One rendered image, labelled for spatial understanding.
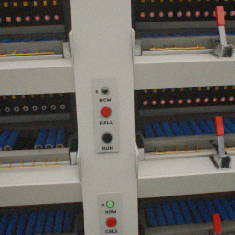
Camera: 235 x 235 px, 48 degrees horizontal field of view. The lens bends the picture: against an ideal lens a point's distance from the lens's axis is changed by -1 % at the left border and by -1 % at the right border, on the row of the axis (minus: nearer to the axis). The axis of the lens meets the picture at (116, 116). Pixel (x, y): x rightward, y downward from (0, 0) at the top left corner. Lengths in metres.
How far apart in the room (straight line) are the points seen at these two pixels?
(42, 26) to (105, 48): 0.23
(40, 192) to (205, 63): 0.35
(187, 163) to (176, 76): 0.16
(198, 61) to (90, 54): 0.18
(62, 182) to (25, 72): 0.19
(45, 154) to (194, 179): 0.27
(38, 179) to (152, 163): 0.21
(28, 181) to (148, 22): 0.41
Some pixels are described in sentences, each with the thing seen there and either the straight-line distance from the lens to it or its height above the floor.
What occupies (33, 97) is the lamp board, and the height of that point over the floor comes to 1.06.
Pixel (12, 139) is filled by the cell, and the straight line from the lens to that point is 0.59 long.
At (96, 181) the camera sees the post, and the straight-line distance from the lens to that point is 0.47.
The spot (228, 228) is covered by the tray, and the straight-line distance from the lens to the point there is 0.65.
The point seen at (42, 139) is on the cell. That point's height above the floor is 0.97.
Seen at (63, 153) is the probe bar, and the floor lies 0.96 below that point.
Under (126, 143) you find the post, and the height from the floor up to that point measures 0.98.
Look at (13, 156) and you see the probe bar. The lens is 0.53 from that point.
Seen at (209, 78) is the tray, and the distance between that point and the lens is 0.48.
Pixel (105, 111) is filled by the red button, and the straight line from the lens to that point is 0.43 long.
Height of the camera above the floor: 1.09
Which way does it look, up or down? 8 degrees down
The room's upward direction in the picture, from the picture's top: 2 degrees counter-clockwise
